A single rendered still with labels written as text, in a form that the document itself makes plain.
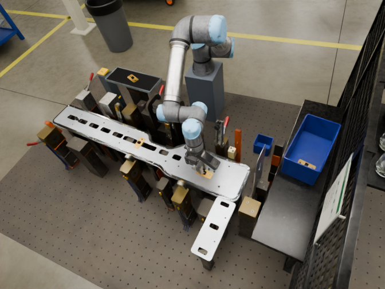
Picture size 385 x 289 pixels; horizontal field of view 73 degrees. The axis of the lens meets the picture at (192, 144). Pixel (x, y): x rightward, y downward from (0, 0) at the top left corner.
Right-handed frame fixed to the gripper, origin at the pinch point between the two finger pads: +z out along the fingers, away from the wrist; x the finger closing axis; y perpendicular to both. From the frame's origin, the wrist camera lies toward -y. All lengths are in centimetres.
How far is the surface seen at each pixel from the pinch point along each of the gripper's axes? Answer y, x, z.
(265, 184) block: -30.2, -3.9, -1.9
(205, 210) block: -7.7, 15.7, 8.1
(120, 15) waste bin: 239, -206, 54
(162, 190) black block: 17.9, 15.3, 8.1
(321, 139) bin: -47, -43, 3
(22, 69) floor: 385, -103, 106
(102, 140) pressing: 70, 2, 6
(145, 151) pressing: 39.4, -1.3, 6.0
